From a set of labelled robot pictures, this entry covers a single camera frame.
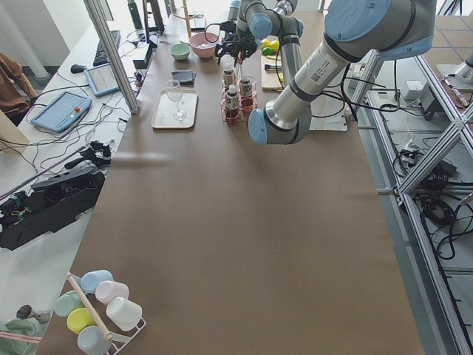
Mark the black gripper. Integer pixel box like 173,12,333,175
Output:
214,21,239,55
232,35,257,59

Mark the cream serving tray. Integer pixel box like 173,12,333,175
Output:
151,88,198,129

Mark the black computer mouse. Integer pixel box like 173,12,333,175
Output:
70,64,87,74

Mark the aluminium frame post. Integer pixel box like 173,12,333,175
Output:
84,0,139,115

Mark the white wire cup rack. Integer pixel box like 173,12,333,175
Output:
67,272,146,354

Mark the green bowl with utensils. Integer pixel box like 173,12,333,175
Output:
0,318,47,355

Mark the green plastic cup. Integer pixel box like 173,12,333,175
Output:
54,290,84,317

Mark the small mint green bowl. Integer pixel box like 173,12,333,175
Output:
169,43,191,61

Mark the grey plastic cup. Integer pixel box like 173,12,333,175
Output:
77,325,112,355

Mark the white plastic cup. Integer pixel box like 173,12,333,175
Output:
106,297,143,331

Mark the yellow plastic cup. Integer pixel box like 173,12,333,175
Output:
67,307,96,334

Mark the blue teach pendant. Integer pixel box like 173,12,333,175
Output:
84,63,119,98
30,91,92,133

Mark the copper wire bottle basket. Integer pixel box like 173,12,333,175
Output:
220,57,257,124

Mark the pink bowl with ice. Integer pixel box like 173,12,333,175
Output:
189,32,220,59

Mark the light blue plastic cup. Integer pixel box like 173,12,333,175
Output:
80,269,114,294

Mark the tea bottle white cap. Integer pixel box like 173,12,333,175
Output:
225,85,239,122
239,76,254,110

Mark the pink plastic cup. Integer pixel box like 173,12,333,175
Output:
95,280,129,305

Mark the clear wine glass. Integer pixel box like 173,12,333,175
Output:
166,79,186,121

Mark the black keyboard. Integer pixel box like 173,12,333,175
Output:
92,30,122,67

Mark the steel muddler black tip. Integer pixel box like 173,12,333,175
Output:
264,64,282,71

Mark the wooden cutting board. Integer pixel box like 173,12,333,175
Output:
260,55,284,91

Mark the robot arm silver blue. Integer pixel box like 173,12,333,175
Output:
214,1,241,58
236,0,436,144

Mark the steel cocktail jigger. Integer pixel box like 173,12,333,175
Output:
16,304,51,324

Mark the black equipment case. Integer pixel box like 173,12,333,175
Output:
1,167,105,250

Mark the grey folded cloth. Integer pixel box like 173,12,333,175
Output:
171,70,196,85

